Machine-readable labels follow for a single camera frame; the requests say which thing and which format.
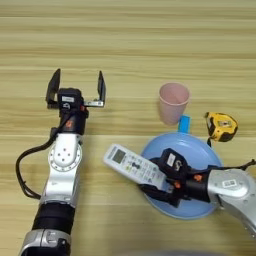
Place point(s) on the yellow black tape measure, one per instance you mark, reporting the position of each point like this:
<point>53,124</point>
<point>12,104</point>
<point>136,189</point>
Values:
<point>221,126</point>

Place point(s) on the pink plastic cup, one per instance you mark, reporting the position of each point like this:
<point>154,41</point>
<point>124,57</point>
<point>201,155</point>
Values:
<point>173,103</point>

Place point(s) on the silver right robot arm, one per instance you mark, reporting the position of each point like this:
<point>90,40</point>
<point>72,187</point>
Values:
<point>233,190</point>

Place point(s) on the white remote control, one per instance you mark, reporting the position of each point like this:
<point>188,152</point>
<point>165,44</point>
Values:
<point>133,165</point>

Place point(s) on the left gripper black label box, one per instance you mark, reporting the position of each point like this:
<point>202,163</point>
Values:
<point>70,96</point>

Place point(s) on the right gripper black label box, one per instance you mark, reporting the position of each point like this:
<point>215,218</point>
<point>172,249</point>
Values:
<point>173,163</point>

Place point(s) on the blue plate with tab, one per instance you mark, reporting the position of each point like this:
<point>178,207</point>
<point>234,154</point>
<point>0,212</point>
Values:
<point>196,151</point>

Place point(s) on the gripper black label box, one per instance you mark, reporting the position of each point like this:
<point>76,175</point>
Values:
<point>70,96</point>
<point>173,163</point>

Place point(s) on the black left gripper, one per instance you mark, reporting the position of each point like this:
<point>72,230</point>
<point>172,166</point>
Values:
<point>73,123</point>

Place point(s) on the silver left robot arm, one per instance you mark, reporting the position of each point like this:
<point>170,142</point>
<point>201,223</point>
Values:
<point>63,166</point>

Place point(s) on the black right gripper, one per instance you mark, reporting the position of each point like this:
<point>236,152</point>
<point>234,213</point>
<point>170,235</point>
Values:
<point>196,190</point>

